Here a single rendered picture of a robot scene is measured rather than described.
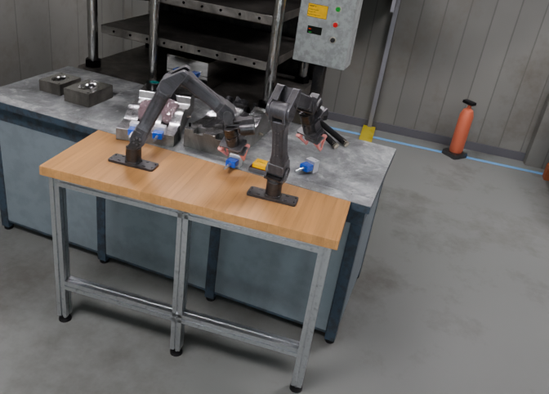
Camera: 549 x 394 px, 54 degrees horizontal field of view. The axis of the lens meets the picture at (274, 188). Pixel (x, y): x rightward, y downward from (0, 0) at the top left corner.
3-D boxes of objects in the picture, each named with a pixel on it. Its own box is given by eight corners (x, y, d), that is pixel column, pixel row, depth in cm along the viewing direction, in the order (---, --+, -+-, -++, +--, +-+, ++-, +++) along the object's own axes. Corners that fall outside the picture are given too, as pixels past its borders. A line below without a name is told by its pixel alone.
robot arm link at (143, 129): (144, 144, 223) (180, 78, 211) (140, 150, 217) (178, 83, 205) (130, 136, 222) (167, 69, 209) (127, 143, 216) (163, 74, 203)
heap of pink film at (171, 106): (171, 124, 250) (172, 109, 247) (134, 118, 250) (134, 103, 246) (183, 106, 273) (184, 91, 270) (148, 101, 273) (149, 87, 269)
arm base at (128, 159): (115, 137, 225) (106, 143, 219) (160, 148, 221) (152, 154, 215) (115, 154, 228) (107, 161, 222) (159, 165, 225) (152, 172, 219)
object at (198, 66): (206, 91, 321) (208, 63, 313) (166, 82, 327) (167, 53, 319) (239, 73, 363) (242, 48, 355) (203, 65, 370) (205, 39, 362)
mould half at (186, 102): (173, 147, 243) (174, 124, 238) (115, 139, 242) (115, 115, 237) (194, 110, 287) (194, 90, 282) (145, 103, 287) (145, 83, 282)
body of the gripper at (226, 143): (225, 136, 229) (223, 125, 223) (247, 142, 226) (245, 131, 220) (219, 148, 226) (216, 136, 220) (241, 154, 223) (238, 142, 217)
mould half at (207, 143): (235, 160, 239) (238, 132, 232) (183, 145, 245) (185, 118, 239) (274, 127, 281) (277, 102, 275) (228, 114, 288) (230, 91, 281)
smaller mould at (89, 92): (89, 107, 271) (88, 94, 268) (64, 100, 274) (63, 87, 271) (113, 97, 288) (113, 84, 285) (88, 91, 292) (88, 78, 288)
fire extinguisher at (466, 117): (465, 153, 508) (482, 100, 484) (466, 163, 488) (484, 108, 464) (441, 148, 512) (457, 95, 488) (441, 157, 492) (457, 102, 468)
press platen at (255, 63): (268, 71, 303) (269, 62, 301) (100, 32, 330) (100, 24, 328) (305, 48, 366) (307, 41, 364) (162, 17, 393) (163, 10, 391)
